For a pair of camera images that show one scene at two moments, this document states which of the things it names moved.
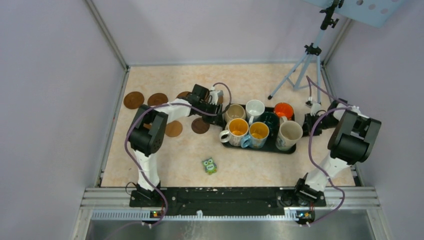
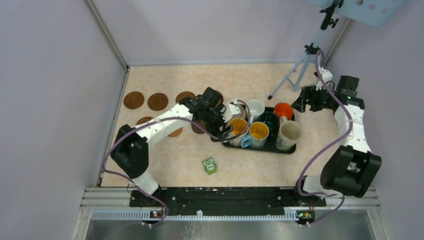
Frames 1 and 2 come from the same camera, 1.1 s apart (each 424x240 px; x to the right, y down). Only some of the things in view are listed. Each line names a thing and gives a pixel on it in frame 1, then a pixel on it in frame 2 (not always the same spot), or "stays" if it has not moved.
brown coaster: x=133 y=100 stays
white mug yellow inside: x=237 y=128 stays
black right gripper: x=308 y=126 to x=309 y=94
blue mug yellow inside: x=257 y=138 stays
